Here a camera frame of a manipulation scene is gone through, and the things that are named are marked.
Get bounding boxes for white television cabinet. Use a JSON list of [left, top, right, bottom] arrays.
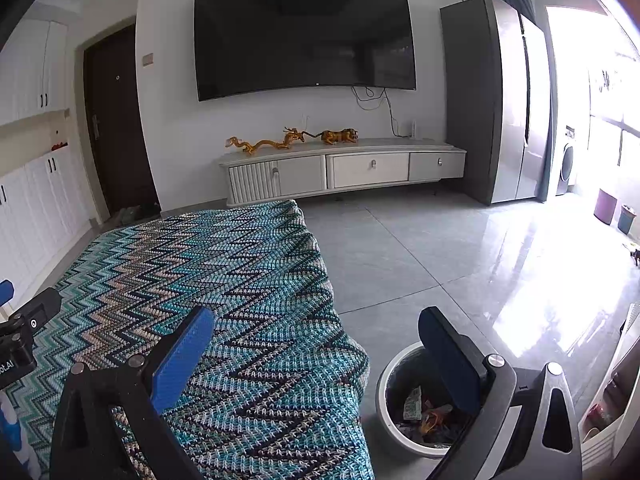
[[216, 137, 467, 207]]

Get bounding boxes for grey double-door fridge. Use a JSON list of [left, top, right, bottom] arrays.
[[440, 0, 553, 206]]

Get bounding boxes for white ribbed shelf unit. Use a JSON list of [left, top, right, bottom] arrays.
[[580, 300, 640, 477]]

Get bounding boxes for white round trash bin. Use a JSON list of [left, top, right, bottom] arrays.
[[375, 342, 501, 458]]

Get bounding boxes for teal bin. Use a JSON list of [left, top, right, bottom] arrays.
[[617, 203, 637, 235]]

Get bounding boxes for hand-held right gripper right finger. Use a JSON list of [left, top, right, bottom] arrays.
[[419, 306, 583, 480]]

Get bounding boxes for person's left hand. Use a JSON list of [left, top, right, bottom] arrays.
[[0, 392, 26, 461]]

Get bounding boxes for white washing machine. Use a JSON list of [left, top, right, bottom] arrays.
[[555, 125, 582, 197]]

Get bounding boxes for zigzag knitted blanket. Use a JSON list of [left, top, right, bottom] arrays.
[[0, 199, 373, 480]]

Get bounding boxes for television cables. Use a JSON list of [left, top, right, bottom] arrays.
[[351, 85, 402, 139]]

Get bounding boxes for black bin liner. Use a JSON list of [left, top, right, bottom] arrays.
[[386, 354, 478, 450]]

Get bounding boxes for golden dragon figurine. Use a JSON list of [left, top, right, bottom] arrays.
[[225, 127, 321, 157]]

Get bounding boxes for dark brown door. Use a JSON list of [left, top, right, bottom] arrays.
[[82, 24, 162, 222]]

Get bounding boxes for green printed wrapper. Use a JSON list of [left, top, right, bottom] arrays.
[[402, 386, 425, 422]]

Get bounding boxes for wall-mounted black television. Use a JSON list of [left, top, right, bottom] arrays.
[[194, 0, 417, 102]]

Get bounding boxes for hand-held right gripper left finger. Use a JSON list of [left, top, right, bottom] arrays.
[[49, 306, 217, 480]]

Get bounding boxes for orange wrapper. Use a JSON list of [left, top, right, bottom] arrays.
[[419, 405, 453, 436]]

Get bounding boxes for golden tiger figurine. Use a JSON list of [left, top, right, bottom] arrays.
[[320, 129, 361, 146]]

